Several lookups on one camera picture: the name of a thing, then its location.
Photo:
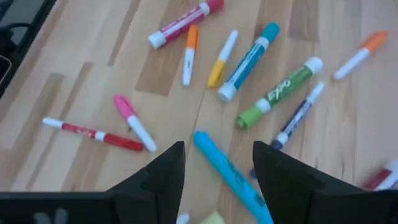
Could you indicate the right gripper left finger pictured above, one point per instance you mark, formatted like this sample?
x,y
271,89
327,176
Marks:
x,y
155,196

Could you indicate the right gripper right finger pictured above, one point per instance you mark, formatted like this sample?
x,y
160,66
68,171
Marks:
x,y
295,196

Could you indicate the yellow-green highlighter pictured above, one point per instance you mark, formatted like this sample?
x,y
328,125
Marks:
x,y
213,218

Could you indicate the light blue highlighter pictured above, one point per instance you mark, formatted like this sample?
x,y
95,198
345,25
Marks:
x,y
233,177

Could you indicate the red Expo marker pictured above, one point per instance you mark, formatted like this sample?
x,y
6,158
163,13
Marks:
x,y
382,179

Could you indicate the light green Expo marker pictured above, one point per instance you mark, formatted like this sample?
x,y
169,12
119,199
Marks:
x,y
280,93

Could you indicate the teal Expo marker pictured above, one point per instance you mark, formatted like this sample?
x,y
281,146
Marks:
x,y
247,62

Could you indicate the magenta Expo marker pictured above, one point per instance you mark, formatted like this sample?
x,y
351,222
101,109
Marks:
x,y
183,25

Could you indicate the small pink marker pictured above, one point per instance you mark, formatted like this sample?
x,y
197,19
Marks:
x,y
133,123

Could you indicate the thin purple marker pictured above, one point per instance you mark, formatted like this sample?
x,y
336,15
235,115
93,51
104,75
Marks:
x,y
297,116

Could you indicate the thin red marker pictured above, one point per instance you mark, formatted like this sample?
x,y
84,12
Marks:
x,y
93,134

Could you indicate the small orange marker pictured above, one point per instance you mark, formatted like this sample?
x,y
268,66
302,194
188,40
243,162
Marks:
x,y
189,53
360,56

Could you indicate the small yellow marker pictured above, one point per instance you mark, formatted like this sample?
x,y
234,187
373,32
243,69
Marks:
x,y
222,59

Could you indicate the black aluminium table frame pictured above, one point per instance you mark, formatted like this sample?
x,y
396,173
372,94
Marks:
x,y
28,40

